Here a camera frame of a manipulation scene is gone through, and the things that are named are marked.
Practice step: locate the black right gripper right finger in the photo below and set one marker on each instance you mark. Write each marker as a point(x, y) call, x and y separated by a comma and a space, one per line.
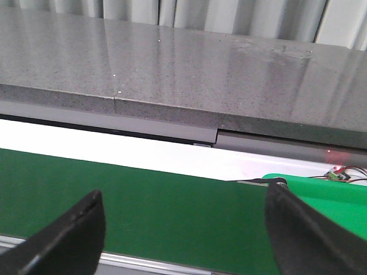
point(304, 241)

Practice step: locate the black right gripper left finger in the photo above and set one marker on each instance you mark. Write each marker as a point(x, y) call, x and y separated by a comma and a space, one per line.
point(85, 221)

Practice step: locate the bright green plastic tray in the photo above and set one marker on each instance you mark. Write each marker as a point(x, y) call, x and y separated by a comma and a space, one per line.
point(344, 203)

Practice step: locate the small green circuit board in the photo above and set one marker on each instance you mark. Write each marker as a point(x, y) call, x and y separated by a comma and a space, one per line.
point(337, 175)

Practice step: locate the green conveyor belt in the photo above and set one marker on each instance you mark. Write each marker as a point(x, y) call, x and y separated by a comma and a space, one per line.
point(187, 220)

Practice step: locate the grey stone countertop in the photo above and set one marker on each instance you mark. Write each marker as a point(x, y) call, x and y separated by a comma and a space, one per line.
point(274, 97)

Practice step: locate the white pleated curtain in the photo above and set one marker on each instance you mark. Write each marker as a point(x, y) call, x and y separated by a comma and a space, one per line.
point(339, 23)

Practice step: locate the aluminium conveyor side rail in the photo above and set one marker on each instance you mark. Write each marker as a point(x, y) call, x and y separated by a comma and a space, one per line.
point(77, 257)

